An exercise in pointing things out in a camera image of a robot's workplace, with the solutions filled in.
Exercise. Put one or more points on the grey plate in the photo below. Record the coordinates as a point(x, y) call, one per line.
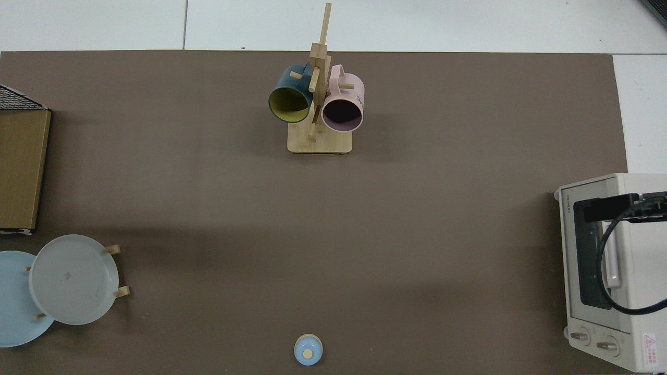
point(73, 281)

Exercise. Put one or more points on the pink cup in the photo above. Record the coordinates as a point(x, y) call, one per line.
point(336, 96)

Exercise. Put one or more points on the wooden plate rack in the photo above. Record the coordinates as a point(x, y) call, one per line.
point(122, 291)

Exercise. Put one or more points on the light blue plate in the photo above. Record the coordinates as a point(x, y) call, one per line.
point(15, 312)

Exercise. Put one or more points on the wooden cup stand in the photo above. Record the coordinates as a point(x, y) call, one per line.
point(323, 143)

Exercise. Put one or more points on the small blue round thing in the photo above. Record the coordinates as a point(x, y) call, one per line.
point(308, 350)

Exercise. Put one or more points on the brown table cloth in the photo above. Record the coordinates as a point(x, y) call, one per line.
point(208, 208)

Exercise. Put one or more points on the dark grey object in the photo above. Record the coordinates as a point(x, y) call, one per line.
point(657, 8)

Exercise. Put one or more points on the teal cup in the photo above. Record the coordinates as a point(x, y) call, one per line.
point(284, 86)

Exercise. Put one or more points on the pale toaster oven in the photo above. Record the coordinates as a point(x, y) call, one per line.
point(641, 260)

